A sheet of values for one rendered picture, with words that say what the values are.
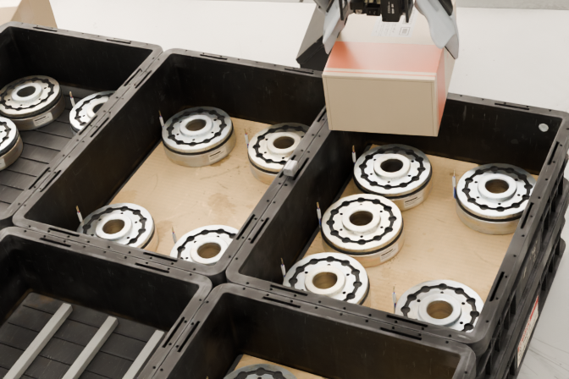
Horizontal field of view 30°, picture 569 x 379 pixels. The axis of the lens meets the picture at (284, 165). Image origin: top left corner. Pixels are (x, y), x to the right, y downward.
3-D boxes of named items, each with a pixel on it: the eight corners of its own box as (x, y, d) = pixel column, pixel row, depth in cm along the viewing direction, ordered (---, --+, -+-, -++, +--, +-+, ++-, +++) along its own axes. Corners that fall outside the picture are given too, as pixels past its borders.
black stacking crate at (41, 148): (28, 81, 176) (8, 23, 169) (181, 111, 164) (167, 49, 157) (-136, 240, 150) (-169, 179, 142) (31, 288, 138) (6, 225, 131)
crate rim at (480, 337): (357, 90, 146) (356, 76, 144) (577, 128, 134) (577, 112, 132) (222, 293, 119) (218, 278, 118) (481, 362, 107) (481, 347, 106)
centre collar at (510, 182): (481, 174, 136) (481, 171, 136) (520, 178, 135) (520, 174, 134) (473, 200, 133) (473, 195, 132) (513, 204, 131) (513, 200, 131)
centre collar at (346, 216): (347, 205, 135) (346, 202, 134) (384, 210, 133) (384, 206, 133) (337, 232, 131) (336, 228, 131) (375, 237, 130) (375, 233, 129)
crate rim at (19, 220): (171, 59, 158) (168, 46, 156) (356, 90, 146) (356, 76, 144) (11, 237, 131) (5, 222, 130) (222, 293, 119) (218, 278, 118)
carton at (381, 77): (358, 48, 129) (352, -5, 124) (457, 52, 126) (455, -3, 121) (328, 129, 117) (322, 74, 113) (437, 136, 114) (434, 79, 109)
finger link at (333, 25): (295, 63, 116) (334, 5, 110) (308, 33, 120) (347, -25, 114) (320, 78, 116) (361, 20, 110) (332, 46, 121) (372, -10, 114)
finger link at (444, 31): (449, 84, 112) (395, 21, 109) (456, 52, 117) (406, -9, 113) (472, 71, 111) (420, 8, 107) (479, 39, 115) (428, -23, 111)
